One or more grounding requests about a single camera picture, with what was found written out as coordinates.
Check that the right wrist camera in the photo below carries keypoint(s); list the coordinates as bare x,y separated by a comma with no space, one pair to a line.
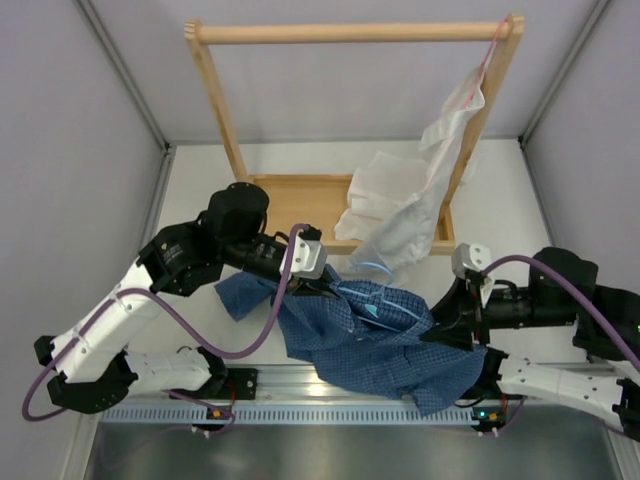
469,262

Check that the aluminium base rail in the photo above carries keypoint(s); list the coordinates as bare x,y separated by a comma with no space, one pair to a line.
290,383

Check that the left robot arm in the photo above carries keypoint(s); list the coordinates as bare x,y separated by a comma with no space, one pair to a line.
89,368

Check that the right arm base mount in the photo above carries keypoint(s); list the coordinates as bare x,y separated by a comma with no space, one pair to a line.
486,386

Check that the aluminium frame post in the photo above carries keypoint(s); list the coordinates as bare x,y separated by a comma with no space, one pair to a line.
571,55
117,62

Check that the grey slotted cable duct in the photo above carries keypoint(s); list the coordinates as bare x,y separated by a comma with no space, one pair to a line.
254,414

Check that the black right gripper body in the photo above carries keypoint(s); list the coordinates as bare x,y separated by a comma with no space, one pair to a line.
502,309

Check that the blue checked shirt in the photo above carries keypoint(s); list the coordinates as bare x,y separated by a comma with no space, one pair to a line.
374,349

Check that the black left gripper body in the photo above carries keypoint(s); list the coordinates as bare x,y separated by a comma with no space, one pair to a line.
253,256

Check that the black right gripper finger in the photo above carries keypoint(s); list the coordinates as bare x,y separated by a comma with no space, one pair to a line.
459,337
455,306

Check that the pink wire hanger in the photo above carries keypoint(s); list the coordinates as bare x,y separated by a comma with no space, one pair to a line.
482,67

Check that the aluminium frame post right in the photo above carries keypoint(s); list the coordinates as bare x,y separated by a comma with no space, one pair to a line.
571,55

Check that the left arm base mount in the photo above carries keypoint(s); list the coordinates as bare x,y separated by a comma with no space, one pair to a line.
216,387

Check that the aluminium frame post left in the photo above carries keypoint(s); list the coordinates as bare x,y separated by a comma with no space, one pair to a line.
117,62

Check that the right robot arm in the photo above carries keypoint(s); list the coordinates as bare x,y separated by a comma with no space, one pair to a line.
553,288

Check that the wooden clothes rack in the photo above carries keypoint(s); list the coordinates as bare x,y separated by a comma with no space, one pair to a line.
321,199

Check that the white shirt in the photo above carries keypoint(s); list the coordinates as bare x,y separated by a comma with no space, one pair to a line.
393,202

